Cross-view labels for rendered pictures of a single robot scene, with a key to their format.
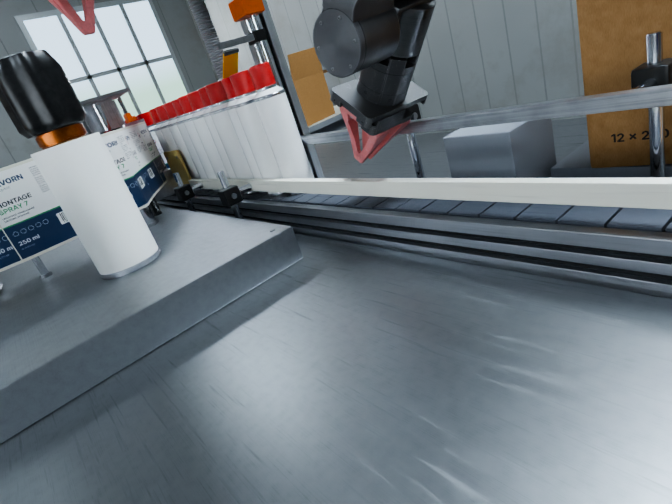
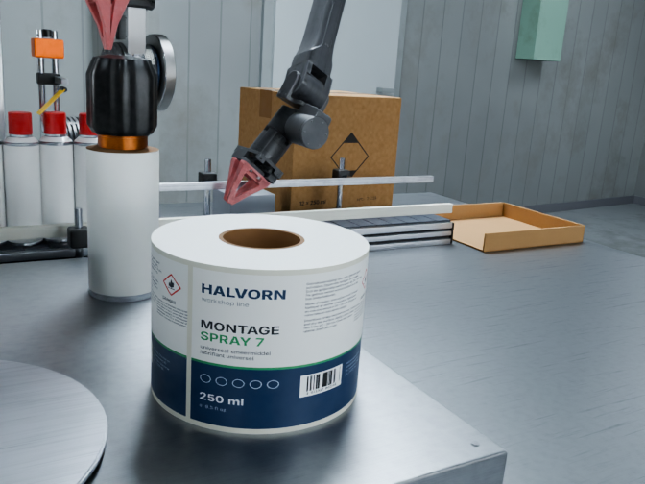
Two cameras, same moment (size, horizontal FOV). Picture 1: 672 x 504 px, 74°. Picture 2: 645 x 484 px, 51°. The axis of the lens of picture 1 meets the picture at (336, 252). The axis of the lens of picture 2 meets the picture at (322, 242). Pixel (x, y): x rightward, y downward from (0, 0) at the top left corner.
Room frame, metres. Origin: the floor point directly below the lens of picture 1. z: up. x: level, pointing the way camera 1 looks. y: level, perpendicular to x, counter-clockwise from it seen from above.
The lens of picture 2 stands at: (0.36, 1.13, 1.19)
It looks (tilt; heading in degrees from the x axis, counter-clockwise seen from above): 15 degrees down; 272
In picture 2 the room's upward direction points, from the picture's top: 4 degrees clockwise
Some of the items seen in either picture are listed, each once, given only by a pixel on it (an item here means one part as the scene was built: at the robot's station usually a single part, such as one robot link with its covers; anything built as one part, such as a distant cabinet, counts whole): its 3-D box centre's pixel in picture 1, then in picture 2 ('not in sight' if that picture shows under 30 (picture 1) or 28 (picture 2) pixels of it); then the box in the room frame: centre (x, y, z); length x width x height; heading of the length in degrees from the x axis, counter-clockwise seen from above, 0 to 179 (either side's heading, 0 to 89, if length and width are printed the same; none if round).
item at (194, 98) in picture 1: (215, 142); not in sight; (0.96, 0.16, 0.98); 0.05 x 0.05 x 0.20
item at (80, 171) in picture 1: (80, 169); (123, 178); (0.65, 0.29, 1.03); 0.09 x 0.09 x 0.30
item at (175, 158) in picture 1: (178, 169); not in sight; (1.10, 0.29, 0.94); 0.10 x 0.01 x 0.09; 33
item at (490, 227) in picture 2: not in sight; (494, 224); (0.02, -0.44, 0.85); 0.30 x 0.26 x 0.04; 33
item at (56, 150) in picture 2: (252, 135); (57, 177); (0.83, 0.07, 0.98); 0.05 x 0.05 x 0.20
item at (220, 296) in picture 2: not in sight; (258, 311); (0.44, 0.52, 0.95); 0.20 x 0.20 x 0.14
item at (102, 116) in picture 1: (128, 151); not in sight; (1.17, 0.40, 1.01); 0.14 x 0.13 x 0.26; 33
